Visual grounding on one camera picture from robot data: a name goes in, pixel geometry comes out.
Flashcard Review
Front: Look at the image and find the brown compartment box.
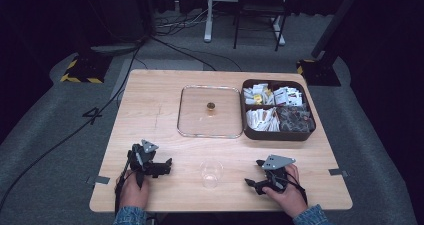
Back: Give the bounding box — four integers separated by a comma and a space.
240, 78, 317, 142

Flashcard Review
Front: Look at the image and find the thin black floor cable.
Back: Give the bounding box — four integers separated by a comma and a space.
149, 35, 244, 73

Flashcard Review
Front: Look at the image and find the clear square lid, gold knob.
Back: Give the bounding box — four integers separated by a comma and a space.
176, 84, 244, 140

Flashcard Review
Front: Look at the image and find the black metal chair frame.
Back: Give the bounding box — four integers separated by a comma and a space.
232, 0, 290, 52

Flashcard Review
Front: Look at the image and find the long black floor cable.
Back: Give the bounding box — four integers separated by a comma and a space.
0, 39, 145, 214

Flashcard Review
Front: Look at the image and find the pile of white stick sachets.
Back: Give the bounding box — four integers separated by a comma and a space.
245, 106, 281, 133

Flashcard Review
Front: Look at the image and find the clear glass cup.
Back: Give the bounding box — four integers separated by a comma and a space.
199, 159, 225, 190

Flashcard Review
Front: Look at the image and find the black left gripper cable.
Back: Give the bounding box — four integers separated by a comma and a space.
114, 150, 138, 217

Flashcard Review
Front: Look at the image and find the person's right hand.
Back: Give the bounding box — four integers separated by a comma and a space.
261, 164, 310, 219

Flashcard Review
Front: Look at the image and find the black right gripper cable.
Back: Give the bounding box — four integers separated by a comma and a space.
285, 170, 309, 206

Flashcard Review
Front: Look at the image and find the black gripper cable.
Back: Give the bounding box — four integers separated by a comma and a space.
285, 170, 309, 206
114, 150, 138, 217

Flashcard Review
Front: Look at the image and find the white desk frame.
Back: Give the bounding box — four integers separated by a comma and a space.
203, 0, 287, 47

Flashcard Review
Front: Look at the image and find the person's left hand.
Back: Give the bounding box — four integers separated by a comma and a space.
115, 169, 152, 211

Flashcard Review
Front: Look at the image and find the pile of white and yellow sachets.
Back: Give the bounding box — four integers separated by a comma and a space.
242, 82, 275, 106

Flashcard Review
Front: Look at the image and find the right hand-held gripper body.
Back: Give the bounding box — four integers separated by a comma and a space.
261, 154, 297, 193

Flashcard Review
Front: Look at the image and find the bundle of floor cables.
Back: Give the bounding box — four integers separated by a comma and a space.
153, 6, 218, 37

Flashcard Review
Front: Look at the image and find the pile of white printed sachets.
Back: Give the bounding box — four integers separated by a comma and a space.
273, 86, 304, 107

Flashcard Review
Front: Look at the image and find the pile of dark packets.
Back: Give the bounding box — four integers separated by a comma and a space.
276, 104, 316, 134

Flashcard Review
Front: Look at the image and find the black yellow-striped stand base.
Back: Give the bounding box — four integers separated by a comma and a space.
295, 58, 342, 87
59, 52, 114, 85

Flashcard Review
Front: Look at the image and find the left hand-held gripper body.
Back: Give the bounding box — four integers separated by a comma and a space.
127, 138, 160, 189

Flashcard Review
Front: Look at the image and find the dark slanted stand pole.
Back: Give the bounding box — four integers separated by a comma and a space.
310, 0, 365, 61

